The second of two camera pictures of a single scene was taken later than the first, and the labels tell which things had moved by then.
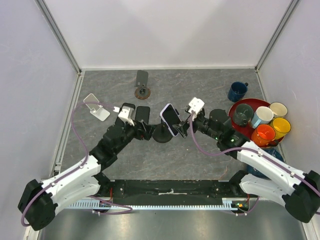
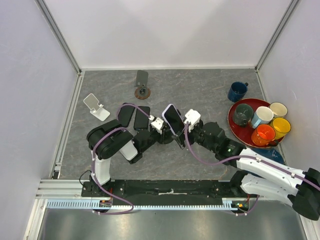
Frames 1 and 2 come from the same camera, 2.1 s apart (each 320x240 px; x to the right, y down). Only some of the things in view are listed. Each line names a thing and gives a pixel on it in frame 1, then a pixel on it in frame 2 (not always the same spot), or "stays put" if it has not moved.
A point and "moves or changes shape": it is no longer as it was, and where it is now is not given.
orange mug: x=263 y=135 stays put
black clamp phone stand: x=161 y=133 moves or changes shape
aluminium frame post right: x=291 y=6 stays put
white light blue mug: x=263 y=115 stays put
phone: x=170 y=117 stays put
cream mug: x=279 y=109 stays put
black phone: x=143 y=113 stays put
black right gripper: x=182 y=127 -> x=199 y=125
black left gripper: x=147 y=132 -> x=164 y=135
